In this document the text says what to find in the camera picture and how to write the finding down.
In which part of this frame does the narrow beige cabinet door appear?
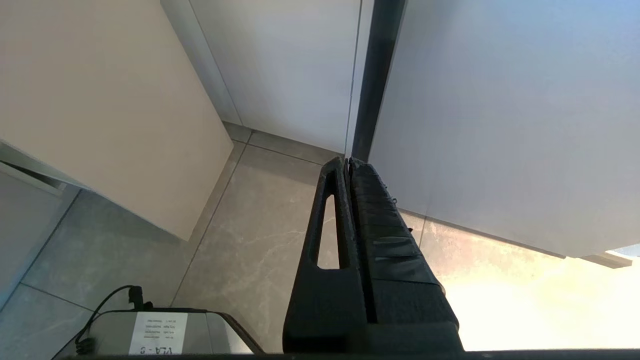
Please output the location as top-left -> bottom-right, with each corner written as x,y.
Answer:
160,0 -> 244,127

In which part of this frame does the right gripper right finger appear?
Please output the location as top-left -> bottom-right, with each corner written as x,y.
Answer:
348,157 -> 463,352

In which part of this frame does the dark grey door frame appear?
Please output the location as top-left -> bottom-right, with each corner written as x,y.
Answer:
352,0 -> 408,162

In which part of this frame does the white appliance front panel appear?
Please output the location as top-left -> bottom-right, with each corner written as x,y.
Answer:
368,0 -> 640,271

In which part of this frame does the grey labelled robot box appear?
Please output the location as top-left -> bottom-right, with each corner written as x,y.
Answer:
52,307 -> 266,357

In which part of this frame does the thin black box cable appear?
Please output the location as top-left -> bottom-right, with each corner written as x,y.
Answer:
75,284 -> 153,351

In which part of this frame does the beige pull-out cabinet front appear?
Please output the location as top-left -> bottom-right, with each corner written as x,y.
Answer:
0,0 -> 235,242

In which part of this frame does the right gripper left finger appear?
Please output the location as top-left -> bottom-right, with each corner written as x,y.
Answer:
282,156 -> 376,353

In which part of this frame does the wide beige cabinet door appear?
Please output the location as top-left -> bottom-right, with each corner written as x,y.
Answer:
190,0 -> 363,153

